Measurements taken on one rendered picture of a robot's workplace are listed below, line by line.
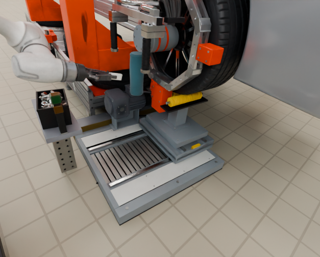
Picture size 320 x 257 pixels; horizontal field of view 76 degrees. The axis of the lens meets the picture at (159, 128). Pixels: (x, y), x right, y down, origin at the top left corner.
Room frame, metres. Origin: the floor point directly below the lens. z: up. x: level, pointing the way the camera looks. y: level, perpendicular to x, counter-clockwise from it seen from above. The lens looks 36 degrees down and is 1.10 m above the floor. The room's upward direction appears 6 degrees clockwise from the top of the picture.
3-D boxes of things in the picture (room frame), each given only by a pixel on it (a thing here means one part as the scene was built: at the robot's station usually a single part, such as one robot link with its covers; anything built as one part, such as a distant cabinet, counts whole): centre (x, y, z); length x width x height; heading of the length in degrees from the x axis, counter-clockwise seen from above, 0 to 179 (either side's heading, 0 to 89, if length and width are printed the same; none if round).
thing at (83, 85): (2.41, 1.32, 0.28); 2.47 x 0.09 x 0.22; 38
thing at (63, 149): (0.96, 0.61, 0.21); 0.10 x 0.10 x 0.42; 38
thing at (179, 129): (1.30, -0.12, 0.32); 0.40 x 0.30 x 0.28; 38
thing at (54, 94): (0.78, 0.47, 0.64); 0.04 x 0.04 x 0.04; 38
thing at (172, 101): (1.16, -0.14, 0.51); 0.29 x 0.06 x 0.06; 128
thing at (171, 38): (1.15, 0.07, 0.85); 0.21 x 0.14 x 0.14; 128
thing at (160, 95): (1.22, -0.02, 0.48); 0.16 x 0.12 x 0.17; 128
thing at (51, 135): (0.93, 0.59, 0.44); 0.43 x 0.17 x 0.03; 38
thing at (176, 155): (1.30, -0.12, 0.13); 0.50 x 0.36 x 0.10; 38
